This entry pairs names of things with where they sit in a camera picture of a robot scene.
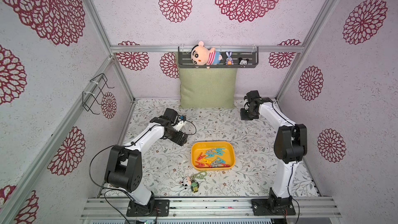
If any black white mouse figure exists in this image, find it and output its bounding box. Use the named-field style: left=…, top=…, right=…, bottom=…
left=239, top=58, right=249, bottom=65

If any teal clothespin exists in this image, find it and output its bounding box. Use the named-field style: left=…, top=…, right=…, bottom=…
left=212, top=148, right=225, bottom=156
left=205, top=150, right=218, bottom=159

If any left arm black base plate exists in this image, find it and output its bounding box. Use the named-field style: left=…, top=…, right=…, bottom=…
left=126, top=199, right=170, bottom=217

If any yellow plastic storage box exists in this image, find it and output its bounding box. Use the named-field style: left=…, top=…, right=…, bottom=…
left=191, top=141, right=236, bottom=171

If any grey clothespin in box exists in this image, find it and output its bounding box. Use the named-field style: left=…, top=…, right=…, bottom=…
left=210, top=158, right=225, bottom=168

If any aluminium front rail frame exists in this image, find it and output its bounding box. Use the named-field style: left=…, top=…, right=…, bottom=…
left=80, top=197, right=343, bottom=224

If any small blue bunny figure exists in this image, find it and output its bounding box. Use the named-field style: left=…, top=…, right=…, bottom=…
left=226, top=51, right=234, bottom=65

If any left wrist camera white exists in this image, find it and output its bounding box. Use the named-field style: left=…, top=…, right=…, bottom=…
left=173, top=116, right=186, bottom=131

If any black wire wall rack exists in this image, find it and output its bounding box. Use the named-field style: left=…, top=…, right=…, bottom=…
left=81, top=73, right=114, bottom=115

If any cow plush keychain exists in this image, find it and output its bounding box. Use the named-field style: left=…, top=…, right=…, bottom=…
left=181, top=176, right=192, bottom=189

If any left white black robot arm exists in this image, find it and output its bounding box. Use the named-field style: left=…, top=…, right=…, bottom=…
left=104, top=108, right=188, bottom=212

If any green toy keychain with chain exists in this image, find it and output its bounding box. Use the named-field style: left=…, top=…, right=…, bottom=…
left=190, top=171, right=207, bottom=193

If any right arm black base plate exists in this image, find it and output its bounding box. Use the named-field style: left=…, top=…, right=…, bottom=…
left=251, top=198, right=296, bottom=216

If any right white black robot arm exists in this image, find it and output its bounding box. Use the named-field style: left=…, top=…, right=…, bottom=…
left=240, top=90, right=308, bottom=212

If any red clothespin in box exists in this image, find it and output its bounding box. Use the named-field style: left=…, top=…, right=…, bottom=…
left=197, top=152, right=207, bottom=161

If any green square pillow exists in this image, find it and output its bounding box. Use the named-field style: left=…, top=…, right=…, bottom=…
left=179, top=68, right=237, bottom=108

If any pink boy plush doll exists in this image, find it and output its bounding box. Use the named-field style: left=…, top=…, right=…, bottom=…
left=190, top=41, right=223, bottom=69

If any dark metal wall shelf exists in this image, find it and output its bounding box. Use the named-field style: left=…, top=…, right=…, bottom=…
left=176, top=46, right=259, bottom=68

